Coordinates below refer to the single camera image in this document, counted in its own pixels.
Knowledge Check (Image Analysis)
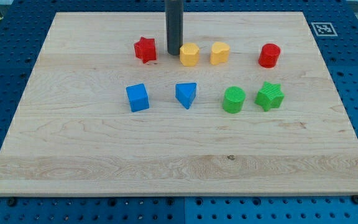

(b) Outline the yellow hexagon block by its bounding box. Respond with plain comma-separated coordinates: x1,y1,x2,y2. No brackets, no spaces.
180,43,200,67

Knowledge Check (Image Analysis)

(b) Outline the red star block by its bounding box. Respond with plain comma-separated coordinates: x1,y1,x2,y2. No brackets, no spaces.
134,37,157,63

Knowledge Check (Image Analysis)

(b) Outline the yellow heart block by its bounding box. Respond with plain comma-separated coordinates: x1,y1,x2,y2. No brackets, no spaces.
209,42,230,65

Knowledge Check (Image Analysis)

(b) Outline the green star block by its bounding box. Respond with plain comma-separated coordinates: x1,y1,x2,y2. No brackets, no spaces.
254,82,285,111

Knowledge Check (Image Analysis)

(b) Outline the blue triangle block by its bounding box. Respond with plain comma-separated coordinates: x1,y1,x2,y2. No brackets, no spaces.
175,83,197,110

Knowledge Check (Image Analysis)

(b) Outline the blue cube block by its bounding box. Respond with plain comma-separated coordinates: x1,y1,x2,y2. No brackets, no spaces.
126,83,149,112

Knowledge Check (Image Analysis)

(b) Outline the green cylinder block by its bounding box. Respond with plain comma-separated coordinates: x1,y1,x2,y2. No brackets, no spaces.
223,86,246,114

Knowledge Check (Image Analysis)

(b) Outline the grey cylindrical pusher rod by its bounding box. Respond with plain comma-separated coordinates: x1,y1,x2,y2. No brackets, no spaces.
165,0,183,55

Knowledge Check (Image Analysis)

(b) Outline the red cylinder block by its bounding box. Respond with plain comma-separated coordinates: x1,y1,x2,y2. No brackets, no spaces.
258,43,281,68

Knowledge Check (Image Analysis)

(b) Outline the black white fiducial marker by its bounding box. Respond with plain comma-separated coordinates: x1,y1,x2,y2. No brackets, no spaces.
311,22,337,37

